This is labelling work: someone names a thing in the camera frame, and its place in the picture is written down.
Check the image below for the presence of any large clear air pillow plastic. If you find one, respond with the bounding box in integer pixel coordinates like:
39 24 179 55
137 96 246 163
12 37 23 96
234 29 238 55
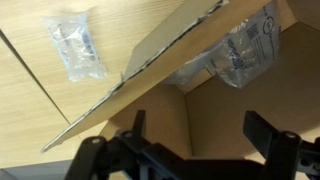
164 0 281 89

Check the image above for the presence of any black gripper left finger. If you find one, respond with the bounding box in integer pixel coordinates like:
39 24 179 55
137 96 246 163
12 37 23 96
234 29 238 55
64 110 185 180

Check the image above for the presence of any small clear plastic bag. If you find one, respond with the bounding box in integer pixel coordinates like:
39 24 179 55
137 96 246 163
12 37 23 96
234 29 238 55
44 12 107 82

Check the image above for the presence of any brown cardboard box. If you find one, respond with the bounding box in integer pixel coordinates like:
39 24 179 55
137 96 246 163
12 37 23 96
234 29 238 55
43 0 320 158

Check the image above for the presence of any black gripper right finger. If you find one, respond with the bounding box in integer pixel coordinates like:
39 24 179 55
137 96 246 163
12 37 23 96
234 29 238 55
243 111 320 180

